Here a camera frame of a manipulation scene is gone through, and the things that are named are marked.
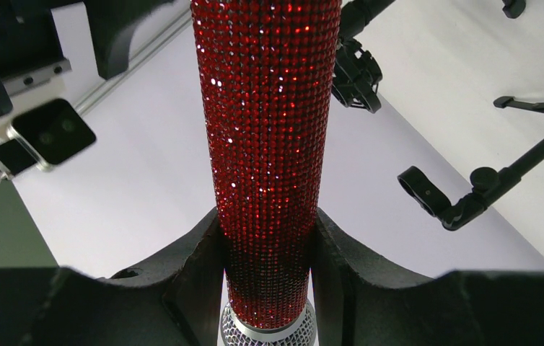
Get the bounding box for black shock-mount tripod stand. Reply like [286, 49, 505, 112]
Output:
[331, 0, 394, 114]

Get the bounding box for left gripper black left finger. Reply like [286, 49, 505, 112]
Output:
[0, 210, 224, 345]

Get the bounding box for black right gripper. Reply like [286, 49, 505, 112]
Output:
[0, 0, 172, 117]

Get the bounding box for aluminium frame rail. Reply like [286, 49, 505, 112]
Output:
[74, 4, 191, 116]

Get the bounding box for black round-base mic stand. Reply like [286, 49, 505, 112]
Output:
[502, 0, 527, 19]

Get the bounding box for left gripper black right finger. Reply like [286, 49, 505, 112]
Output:
[312, 210, 544, 345]

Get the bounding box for black clip tripod stand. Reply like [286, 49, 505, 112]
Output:
[397, 96, 544, 231]

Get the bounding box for red glitter microphone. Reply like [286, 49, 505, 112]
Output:
[190, 1, 341, 345]

